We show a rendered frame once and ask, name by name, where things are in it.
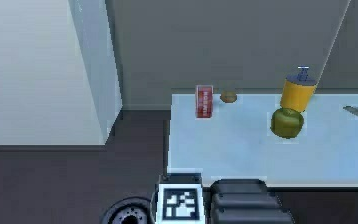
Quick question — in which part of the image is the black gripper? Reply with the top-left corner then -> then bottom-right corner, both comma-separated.
101,197 -> 156,224

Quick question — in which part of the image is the yellow bottle with blue pump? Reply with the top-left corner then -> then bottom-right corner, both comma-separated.
279,65 -> 318,114

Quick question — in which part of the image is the red box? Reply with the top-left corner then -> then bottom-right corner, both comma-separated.
195,84 -> 215,119

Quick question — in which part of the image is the small brown ham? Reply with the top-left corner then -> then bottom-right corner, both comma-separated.
219,91 -> 238,104

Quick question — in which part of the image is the pale blue table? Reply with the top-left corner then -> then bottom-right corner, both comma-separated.
166,88 -> 358,188

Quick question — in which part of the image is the green apple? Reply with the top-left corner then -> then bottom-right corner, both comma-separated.
270,107 -> 305,140

